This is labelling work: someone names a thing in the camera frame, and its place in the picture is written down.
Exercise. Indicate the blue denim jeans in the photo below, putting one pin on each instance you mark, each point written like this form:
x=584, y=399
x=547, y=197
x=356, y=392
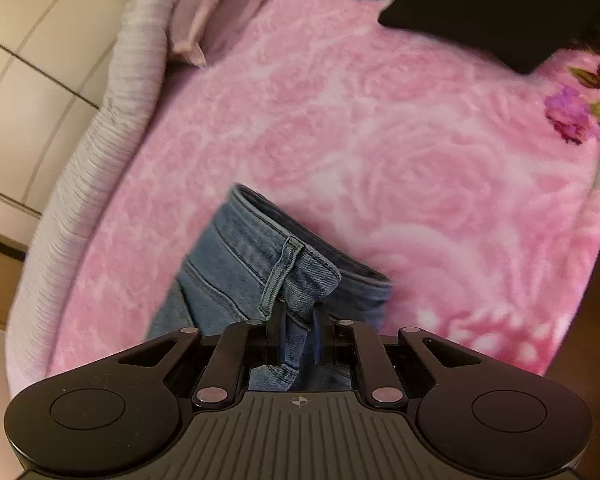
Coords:
x=249, y=258

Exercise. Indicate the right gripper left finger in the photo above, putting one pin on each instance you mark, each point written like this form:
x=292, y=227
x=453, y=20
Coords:
x=230, y=357

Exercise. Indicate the mauve pillow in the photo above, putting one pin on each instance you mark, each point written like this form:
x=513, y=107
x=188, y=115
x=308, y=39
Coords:
x=201, y=30

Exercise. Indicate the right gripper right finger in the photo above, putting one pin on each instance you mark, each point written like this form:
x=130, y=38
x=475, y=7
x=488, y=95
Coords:
x=358, y=347

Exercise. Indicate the lilac striped duvet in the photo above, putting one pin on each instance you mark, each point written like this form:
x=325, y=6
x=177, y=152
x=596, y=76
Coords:
x=84, y=188

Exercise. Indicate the pink floral blanket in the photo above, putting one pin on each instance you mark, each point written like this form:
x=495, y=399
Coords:
x=471, y=186

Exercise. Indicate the white wardrobe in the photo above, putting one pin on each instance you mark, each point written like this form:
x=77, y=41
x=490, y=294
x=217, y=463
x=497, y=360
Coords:
x=54, y=57

